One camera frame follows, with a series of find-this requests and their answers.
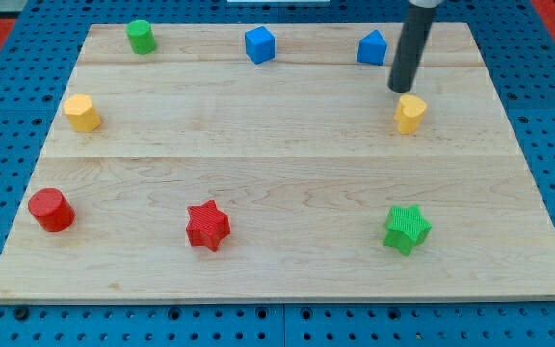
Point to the green cylinder block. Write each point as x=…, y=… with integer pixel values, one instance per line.
x=140, y=36

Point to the green star block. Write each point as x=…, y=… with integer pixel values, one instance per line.
x=406, y=228

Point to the yellow hexagon block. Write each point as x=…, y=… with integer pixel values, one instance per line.
x=81, y=113

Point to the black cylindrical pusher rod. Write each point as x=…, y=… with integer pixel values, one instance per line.
x=413, y=37

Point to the red cylinder block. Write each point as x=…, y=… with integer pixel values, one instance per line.
x=51, y=209

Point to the blue cube block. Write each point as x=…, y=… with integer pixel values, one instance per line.
x=260, y=45

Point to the blue pentagon block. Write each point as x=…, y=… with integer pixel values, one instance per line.
x=372, y=48

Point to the light wooden board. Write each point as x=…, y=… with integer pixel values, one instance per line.
x=303, y=155

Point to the yellow heart block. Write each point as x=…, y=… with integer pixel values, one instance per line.
x=409, y=113

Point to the red star block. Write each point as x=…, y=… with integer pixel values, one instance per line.
x=207, y=225

